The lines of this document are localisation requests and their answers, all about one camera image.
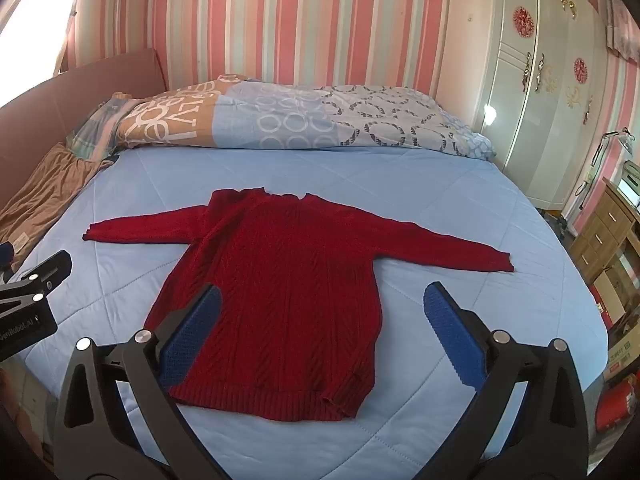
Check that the brown satin cloth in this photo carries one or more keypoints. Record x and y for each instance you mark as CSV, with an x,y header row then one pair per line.
x,y
40,195

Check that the wooden desk with drawers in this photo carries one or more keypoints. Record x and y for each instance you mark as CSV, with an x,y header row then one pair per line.
x,y
600,230

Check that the white ornate wardrobe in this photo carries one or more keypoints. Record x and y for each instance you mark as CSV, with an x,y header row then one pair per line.
x,y
540,135

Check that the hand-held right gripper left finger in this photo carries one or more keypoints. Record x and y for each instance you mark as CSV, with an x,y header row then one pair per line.
x,y
192,335

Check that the pink curtain valance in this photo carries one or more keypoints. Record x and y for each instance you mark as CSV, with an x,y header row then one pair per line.
x,y
622,25

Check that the patterned blue and tan duvet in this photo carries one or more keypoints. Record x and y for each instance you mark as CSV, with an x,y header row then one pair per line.
x,y
300,115

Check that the pink padded headboard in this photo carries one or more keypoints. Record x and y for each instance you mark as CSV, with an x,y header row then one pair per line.
x,y
75,90

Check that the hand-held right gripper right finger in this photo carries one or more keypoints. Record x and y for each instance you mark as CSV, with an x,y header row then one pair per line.
x,y
452,340

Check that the printed cardboard box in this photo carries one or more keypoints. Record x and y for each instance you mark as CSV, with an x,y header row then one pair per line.
x,y
622,357

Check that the pale window curtain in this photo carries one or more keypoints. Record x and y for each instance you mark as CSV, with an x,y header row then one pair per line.
x,y
70,35

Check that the pastel striped pillow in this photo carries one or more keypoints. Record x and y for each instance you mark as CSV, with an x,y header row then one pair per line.
x,y
95,130

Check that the white desk lamp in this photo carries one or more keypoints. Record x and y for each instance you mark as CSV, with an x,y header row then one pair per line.
x,y
616,136

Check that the light blue quilted bed cover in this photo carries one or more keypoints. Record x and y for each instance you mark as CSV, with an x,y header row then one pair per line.
x,y
450,200

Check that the red knitted sweater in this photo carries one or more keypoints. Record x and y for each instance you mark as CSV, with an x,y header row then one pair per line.
x,y
280,285

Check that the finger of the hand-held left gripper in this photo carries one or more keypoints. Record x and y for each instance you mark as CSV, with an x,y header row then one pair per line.
x,y
5,254
42,272

